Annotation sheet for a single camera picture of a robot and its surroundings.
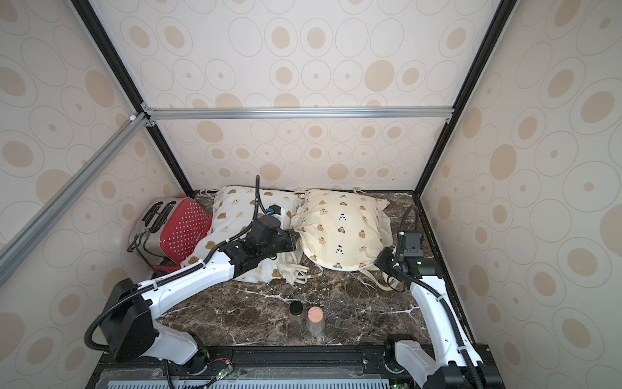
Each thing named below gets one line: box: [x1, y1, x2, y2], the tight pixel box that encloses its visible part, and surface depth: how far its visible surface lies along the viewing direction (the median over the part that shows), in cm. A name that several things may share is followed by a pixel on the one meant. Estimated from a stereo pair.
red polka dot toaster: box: [128, 196, 214, 271], surface depth 89 cm
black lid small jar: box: [289, 299, 304, 316], surface depth 76 cm
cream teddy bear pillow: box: [289, 188, 394, 272], surface depth 89 cm
